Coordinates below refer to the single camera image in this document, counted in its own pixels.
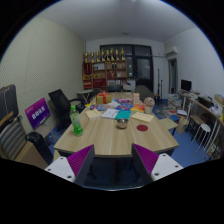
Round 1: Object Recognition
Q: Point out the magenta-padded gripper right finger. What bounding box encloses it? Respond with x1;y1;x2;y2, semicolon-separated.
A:
130;143;184;185

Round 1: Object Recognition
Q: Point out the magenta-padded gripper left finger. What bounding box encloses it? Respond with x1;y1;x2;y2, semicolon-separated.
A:
44;144;96;187

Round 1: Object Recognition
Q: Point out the round red coaster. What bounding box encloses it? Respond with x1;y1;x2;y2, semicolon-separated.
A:
136;124;149;132

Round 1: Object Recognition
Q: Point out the green drink bottle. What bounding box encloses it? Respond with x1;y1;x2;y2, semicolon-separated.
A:
69;104;84;137

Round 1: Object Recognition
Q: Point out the beige envelope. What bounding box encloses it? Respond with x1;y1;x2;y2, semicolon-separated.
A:
130;111;155;124

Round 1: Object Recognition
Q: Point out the small steel cup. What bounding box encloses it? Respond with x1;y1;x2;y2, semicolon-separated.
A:
116;118;129;130

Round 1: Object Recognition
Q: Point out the cream paper booklet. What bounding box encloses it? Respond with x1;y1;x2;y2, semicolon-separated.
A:
84;108;102;120

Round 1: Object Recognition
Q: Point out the teal booklet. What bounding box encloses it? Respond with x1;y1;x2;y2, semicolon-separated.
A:
114;109;132;121

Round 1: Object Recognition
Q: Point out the orange booklet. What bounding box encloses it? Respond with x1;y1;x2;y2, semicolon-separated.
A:
130;104;146;113

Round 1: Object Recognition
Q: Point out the black office chair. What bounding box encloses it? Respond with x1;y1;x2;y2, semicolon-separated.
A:
47;88;86;131

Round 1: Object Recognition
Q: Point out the flower pot bouquet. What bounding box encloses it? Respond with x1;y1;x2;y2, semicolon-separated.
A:
143;96;156;115

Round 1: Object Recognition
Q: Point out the white paper sheet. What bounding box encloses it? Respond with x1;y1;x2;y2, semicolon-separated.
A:
100;108;121;120

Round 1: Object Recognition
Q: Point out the white round stool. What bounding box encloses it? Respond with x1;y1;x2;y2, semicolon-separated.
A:
192;123;212;145

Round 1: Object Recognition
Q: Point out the pink box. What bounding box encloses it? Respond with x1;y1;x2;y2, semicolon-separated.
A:
116;97;133;105

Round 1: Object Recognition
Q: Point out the striped grey chair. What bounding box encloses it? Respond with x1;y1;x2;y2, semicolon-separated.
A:
0;115;28;162

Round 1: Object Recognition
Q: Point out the yellow gift box red ribbon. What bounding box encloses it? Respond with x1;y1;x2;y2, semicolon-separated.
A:
95;91;113;105

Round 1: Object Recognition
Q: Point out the long wooden side desk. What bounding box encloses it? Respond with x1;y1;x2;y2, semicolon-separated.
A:
176;90;224;161

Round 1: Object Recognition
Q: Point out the black monitor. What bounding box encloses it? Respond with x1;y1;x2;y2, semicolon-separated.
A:
180;78;193;93

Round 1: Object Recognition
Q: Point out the wooden shelf unit with trophies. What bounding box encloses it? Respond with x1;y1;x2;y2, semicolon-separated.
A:
81;46;128;91

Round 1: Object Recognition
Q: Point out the dark window frame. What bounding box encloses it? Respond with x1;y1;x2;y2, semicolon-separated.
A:
99;43;155;93

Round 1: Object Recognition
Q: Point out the white wall air conditioner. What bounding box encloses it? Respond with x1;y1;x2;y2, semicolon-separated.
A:
164;45;180;58

